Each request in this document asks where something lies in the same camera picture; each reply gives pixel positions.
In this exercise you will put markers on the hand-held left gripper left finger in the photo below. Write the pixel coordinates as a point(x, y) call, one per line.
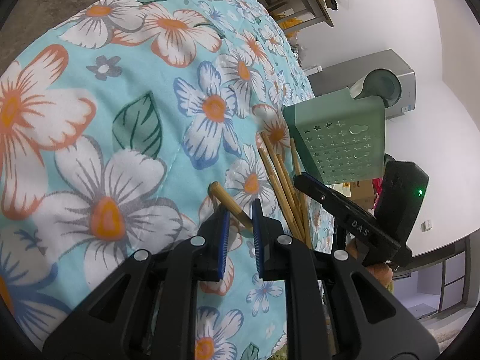
point(222, 243)

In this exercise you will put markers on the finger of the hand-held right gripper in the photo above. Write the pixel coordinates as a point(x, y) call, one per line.
point(348, 217)

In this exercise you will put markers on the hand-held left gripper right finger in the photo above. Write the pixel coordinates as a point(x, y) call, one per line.
point(257, 243)

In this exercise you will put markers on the single wooden chopstick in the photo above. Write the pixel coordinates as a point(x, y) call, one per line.
point(225, 198)

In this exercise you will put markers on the bundle of wooden chopsticks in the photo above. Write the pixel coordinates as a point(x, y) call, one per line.
point(285, 195)

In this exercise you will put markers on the green perforated utensil holder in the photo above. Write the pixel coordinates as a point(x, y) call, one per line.
point(337, 138)

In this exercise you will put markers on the large white ceramic spoon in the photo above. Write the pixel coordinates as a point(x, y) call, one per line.
point(382, 86)

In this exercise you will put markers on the person's right hand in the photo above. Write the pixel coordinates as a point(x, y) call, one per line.
point(378, 273)

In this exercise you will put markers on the pink plastic bag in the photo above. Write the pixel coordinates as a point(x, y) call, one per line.
point(378, 191)

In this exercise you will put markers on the large open cardboard box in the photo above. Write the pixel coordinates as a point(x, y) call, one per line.
point(360, 191)

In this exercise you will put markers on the grey panelled door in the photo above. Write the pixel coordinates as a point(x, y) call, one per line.
point(450, 281)

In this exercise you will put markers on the blue floral blanket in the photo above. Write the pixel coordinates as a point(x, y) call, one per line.
point(131, 63)

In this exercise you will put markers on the yellow plastic bag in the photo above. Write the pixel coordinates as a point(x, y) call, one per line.
point(290, 24)

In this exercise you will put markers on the white wall socket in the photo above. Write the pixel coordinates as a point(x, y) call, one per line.
point(426, 225)

